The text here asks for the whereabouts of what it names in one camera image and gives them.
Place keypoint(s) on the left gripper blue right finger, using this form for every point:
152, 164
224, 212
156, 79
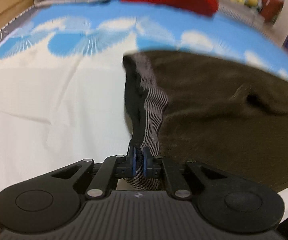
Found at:
151, 165

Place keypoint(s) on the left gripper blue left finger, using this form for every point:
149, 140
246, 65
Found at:
126, 164

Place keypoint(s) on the brown corduroy pants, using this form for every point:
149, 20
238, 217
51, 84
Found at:
222, 113

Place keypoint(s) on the blue white patterned bedsheet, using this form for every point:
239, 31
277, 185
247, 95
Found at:
62, 79

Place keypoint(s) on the white windowsill ledge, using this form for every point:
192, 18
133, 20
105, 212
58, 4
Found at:
244, 14

